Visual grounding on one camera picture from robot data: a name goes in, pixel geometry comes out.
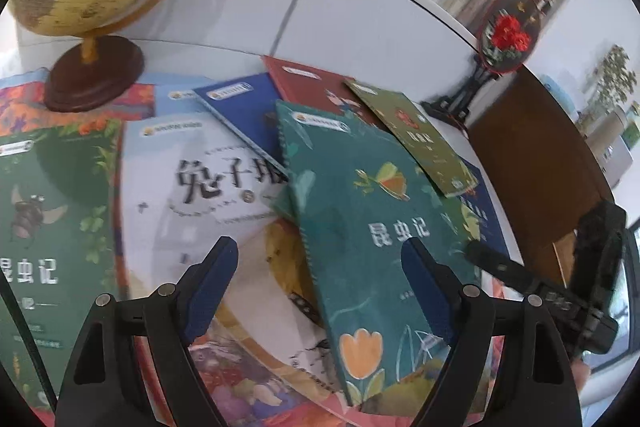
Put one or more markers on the dark green beetle book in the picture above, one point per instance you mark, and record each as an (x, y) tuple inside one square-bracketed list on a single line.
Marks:
[(50, 227)]

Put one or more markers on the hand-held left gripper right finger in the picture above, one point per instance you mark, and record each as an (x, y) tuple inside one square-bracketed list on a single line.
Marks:
[(425, 292)]

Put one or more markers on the dark blue book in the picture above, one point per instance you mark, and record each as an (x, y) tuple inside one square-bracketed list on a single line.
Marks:
[(240, 112), (492, 217)]

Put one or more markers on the red poet cover book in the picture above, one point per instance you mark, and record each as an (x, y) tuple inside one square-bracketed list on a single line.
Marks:
[(305, 87)]

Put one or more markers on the green potted plant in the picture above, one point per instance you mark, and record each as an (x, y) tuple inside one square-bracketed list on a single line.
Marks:
[(612, 77)]

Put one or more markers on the teal tulip cover book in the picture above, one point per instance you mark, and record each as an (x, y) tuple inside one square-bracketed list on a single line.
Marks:
[(360, 207)]

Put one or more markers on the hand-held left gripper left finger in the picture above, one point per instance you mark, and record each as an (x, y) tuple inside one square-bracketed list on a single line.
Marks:
[(207, 292)]

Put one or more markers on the person's right hand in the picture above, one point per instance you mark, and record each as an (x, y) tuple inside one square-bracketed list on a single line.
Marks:
[(582, 372)]

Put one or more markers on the olive green thin book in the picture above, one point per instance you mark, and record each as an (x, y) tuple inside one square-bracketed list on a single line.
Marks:
[(425, 142)]

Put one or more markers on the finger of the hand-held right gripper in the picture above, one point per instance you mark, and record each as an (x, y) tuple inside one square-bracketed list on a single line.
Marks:
[(500, 267)]

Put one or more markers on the pale grey box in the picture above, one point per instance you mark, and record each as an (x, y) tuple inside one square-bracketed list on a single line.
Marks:
[(607, 147)]

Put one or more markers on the orange floral table cloth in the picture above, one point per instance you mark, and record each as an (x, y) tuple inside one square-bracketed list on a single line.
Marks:
[(20, 107)]

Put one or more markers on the black fan stand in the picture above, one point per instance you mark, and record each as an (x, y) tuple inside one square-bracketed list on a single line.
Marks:
[(462, 99)]

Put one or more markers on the brown wooden panel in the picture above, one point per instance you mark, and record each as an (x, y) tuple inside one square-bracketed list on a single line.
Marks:
[(530, 157)]

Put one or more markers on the pale blue illustrated storybook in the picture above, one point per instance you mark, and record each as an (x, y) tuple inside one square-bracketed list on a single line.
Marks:
[(165, 167), (175, 99)]

